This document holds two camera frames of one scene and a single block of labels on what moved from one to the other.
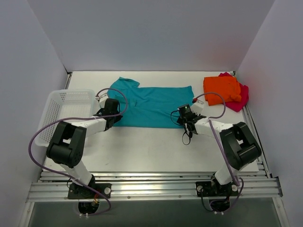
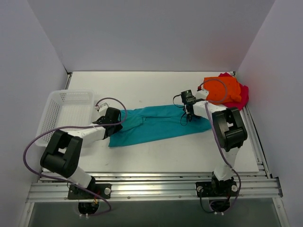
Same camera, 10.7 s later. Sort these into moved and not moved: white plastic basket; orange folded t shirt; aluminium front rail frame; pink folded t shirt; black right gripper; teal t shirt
Moved: black right gripper; teal t shirt
Not moved: pink folded t shirt; aluminium front rail frame; white plastic basket; orange folded t shirt
